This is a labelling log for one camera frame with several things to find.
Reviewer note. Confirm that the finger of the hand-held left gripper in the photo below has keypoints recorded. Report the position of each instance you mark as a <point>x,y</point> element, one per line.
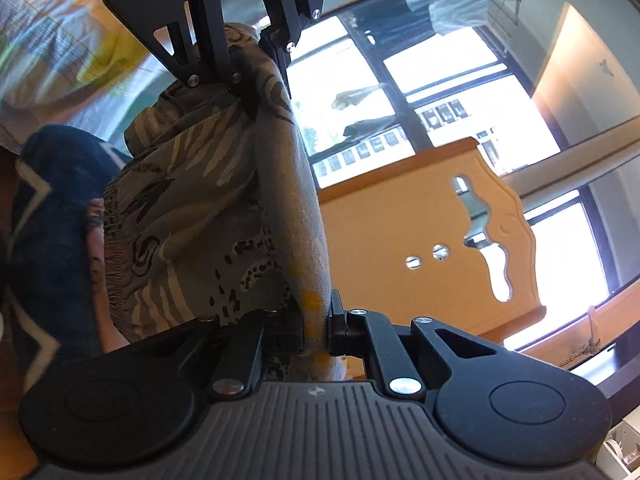
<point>240,70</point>
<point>292,10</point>

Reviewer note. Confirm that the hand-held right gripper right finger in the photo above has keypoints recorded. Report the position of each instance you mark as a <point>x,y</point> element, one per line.
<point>336,332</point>

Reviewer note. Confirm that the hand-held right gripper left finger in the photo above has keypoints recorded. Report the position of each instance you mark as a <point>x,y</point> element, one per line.
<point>292,332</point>

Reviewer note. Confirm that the grey printed pants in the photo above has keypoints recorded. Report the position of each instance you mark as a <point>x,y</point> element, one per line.
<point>210,220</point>

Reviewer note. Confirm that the striped pastel quilt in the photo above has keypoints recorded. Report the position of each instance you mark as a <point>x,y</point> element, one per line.
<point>55,30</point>

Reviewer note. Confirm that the hanging grey cloth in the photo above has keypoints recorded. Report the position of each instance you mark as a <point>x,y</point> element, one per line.
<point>357,97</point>

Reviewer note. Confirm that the wooden carved headboard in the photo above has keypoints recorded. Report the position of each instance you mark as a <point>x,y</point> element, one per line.
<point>400,210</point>

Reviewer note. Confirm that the hanging white garment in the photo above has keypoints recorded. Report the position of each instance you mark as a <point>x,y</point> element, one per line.
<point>450,5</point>

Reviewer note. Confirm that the large glass window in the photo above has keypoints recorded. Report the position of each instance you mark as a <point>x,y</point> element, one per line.
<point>450,60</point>

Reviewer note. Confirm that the blue zigzag patterned clothing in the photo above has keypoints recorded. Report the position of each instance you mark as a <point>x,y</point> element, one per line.
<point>55,240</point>

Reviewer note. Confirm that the wooden window sill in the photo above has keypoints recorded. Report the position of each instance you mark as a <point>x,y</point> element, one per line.
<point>610,315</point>

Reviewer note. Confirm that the white plastic object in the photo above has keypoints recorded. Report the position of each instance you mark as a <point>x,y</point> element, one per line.
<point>620,452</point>

